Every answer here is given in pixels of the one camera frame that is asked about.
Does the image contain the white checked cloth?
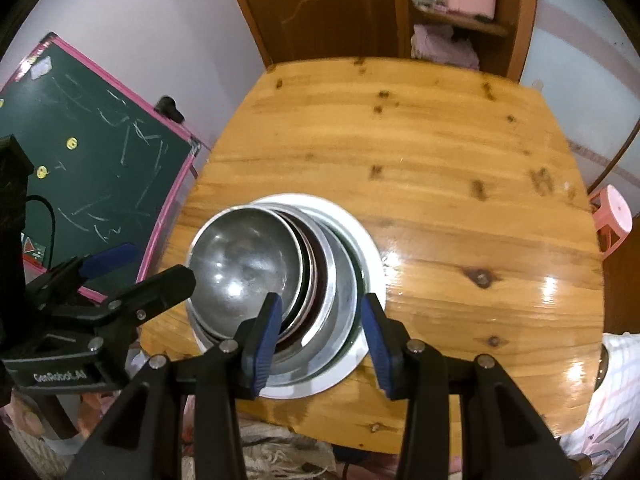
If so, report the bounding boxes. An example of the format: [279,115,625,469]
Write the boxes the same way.
[555,332,640,480]

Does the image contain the pink bowl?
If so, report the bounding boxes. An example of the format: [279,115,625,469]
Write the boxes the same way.
[280,212,337,356]

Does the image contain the pink folded clothes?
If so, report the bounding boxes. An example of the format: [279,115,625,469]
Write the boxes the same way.
[411,24,481,71]

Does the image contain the brown wooden door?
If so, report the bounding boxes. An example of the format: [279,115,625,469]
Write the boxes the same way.
[220,0,401,68]

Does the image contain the green plate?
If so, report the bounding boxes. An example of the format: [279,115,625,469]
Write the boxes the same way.
[345,240,368,346]

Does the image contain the black cable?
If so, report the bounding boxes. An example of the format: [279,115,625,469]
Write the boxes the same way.
[22,197,56,271]

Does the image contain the pink plastic stool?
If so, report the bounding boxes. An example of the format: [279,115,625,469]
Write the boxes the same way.
[589,184,635,256]

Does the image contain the brown wooden shelf cabinet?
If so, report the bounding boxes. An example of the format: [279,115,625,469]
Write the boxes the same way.
[390,0,541,81]

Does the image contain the black easel knob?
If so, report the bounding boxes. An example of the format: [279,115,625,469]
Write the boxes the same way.
[156,95,185,123]

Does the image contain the small steel bowl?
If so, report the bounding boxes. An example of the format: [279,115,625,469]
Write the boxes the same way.
[187,205,303,341]

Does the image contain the large white plate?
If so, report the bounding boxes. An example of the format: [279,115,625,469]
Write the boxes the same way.
[187,192,388,401]

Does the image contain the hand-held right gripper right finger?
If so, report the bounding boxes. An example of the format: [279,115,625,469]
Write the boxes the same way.
[362,292,571,480]

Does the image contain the large steel bowl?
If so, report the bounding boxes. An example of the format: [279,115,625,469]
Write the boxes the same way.
[190,205,363,376]

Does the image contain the cream fringed cloth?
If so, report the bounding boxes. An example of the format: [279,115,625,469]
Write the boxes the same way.
[235,417,341,480]

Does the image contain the red and green sticker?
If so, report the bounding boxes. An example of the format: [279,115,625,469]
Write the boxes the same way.
[22,237,47,266]

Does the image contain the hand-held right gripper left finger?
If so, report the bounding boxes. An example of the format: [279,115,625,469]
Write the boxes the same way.
[65,292,284,480]

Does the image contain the green chalkboard with pink frame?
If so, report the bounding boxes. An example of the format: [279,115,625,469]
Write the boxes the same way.
[0,32,202,306]

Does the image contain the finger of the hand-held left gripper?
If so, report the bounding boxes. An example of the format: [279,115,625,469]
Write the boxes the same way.
[24,242,142,312]
[45,264,197,387]

